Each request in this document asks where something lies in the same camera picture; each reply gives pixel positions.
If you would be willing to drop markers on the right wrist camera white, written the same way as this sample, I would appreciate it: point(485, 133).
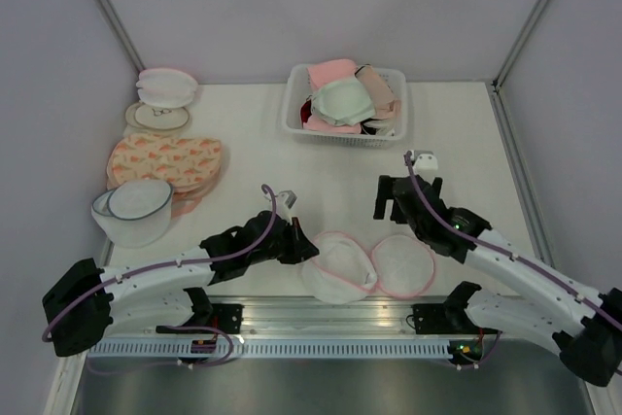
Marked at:
point(424, 162)

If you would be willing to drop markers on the beige bra in basket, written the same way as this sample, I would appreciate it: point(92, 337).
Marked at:
point(385, 102)

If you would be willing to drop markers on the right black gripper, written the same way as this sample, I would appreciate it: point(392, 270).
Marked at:
point(384, 192)

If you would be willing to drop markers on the mint green bra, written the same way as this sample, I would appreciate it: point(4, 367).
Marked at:
point(344, 102)

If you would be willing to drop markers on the white bra in basket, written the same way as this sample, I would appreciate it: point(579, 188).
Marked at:
point(375, 127)

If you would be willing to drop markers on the white mesh laundry bag pink zipper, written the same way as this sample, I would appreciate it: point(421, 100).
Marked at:
point(399, 266)

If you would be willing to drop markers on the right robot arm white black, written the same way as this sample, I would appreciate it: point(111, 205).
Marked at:
point(577, 323)

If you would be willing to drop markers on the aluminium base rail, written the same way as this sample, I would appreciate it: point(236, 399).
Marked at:
point(290, 316)

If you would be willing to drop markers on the left aluminium frame post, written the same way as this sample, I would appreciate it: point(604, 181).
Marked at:
point(114, 22)

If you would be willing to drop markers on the pink bra in basket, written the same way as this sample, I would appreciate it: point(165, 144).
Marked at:
point(324, 73)

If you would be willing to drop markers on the white slotted cable duct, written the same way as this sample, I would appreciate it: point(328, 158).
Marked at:
point(274, 348)

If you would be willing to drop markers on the grey-trimmed white mesh laundry bag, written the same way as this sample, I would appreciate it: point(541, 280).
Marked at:
point(135, 214)

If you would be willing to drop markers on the right aluminium frame post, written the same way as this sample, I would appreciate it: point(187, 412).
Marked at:
point(527, 30)

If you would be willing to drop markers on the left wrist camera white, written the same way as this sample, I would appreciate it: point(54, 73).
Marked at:
point(285, 201)

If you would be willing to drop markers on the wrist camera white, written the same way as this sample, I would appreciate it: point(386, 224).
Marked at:
point(285, 201)
point(424, 162)

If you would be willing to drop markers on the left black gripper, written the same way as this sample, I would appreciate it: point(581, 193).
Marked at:
point(301, 248)

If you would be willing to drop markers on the carrot print laundry bag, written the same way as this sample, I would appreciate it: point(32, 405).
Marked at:
point(185, 163)

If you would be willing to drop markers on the dark red black bra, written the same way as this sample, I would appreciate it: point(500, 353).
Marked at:
point(306, 116)

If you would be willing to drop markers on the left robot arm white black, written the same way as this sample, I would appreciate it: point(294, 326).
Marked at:
point(89, 303)

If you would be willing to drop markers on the white plastic perforated basket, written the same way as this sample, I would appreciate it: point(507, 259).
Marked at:
point(298, 89)

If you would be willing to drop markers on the pink laundry bag under stack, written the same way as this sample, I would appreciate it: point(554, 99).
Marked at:
point(185, 202)

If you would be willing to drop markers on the aluminium frame post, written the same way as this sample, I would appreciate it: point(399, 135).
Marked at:
point(114, 22)
point(527, 30)

